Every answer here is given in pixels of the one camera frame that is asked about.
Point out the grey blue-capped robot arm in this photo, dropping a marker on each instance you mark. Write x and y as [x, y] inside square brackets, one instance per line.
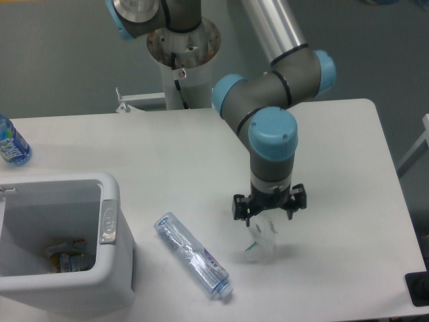
[256, 110]

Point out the white plastic trash can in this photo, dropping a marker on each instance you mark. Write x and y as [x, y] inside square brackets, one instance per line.
[44, 210]

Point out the white left mounting bracket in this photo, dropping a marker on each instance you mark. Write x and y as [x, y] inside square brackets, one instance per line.
[140, 102]

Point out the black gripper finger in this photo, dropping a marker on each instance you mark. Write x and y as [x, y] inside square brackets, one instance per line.
[296, 201]
[243, 208]

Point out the black device at table edge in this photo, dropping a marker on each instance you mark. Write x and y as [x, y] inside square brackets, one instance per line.
[417, 283]

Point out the blue labelled water bottle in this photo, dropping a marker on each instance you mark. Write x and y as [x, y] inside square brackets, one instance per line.
[14, 148]

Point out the white frame at right edge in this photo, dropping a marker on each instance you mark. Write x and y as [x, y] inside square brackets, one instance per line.
[415, 152]

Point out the white paper wrapper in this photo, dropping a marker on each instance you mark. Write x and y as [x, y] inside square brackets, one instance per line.
[262, 232]

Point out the trash inside the can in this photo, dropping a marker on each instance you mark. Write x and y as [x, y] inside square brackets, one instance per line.
[71, 256]

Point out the clear plastic bottle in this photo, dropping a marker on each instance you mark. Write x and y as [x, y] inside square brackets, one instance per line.
[202, 265]

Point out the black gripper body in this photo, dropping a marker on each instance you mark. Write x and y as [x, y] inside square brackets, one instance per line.
[276, 199]

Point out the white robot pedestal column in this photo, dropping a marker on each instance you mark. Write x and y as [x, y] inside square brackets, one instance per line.
[186, 63]

